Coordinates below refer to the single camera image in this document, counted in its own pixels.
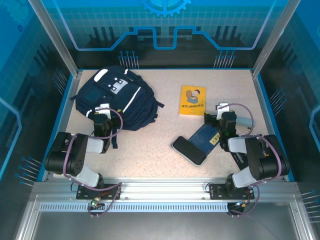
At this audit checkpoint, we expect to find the yellow cartoon cover book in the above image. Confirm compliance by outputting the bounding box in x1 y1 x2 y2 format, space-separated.
178 84 207 117

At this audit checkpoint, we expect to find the aluminium mounting rail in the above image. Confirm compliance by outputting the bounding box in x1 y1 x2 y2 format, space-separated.
31 176 299 202

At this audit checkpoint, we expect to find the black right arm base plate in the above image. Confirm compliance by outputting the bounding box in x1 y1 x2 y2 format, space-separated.
208 183 256 201

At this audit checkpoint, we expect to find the grey rectangular case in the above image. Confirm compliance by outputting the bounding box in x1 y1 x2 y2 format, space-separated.
236 115 252 135

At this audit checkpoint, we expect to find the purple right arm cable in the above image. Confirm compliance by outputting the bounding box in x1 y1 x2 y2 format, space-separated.
216 102 291 219

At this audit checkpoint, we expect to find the dark blue book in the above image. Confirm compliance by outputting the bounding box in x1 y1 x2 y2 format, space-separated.
187 123 222 155

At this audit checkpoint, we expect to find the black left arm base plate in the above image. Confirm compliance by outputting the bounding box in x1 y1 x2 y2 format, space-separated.
75 183 123 201

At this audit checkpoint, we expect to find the navy blue backpack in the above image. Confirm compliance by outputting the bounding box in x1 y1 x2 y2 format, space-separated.
69 65 165 150

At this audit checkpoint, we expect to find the slotted grey cable duct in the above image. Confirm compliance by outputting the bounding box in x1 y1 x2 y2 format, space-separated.
39 202 230 213

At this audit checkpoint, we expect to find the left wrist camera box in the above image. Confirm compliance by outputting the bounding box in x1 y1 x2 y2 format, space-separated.
94 102 112 119

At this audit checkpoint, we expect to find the grey metal panel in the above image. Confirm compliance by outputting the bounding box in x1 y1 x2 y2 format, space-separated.
29 211 305 240

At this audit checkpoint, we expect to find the black smartphone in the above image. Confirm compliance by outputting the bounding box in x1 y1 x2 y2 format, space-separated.
171 135 208 166

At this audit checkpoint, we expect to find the aluminium frame post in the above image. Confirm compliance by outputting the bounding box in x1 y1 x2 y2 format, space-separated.
251 0 301 77
27 0 83 77

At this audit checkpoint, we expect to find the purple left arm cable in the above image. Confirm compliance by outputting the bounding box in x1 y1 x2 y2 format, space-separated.
62 107 124 219

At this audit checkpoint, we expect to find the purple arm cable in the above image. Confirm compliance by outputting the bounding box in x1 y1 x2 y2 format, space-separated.
62 107 124 219
216 102 291 219

